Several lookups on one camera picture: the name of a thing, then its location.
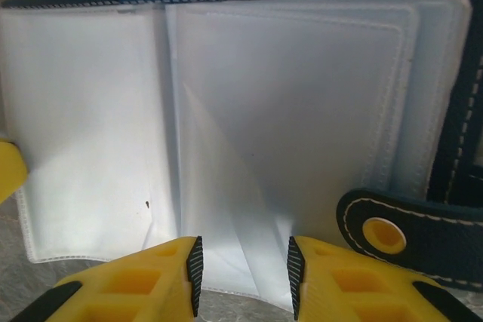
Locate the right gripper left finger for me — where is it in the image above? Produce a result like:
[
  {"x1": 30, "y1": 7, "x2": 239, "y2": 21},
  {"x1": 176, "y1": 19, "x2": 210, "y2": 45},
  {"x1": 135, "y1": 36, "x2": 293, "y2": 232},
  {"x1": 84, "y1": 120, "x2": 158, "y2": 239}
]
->
[{"x1": 22, "y1": 235, "x2": 205, "y2": 322}]

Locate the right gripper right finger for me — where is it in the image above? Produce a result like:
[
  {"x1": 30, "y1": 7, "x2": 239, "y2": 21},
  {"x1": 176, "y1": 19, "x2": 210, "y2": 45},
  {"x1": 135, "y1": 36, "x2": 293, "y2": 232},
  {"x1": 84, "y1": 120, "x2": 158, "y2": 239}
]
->
[{"x1": 287, "y1": 235, "x2": 477, "y2": 322}]

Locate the dark blue card holder wallet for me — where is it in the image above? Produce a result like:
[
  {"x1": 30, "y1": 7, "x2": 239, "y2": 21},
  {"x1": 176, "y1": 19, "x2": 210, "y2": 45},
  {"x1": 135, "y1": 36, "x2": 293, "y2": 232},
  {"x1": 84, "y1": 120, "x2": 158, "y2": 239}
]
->
[{"x1": 0, "y1": 0, "x2": 483, "y2": 295}]

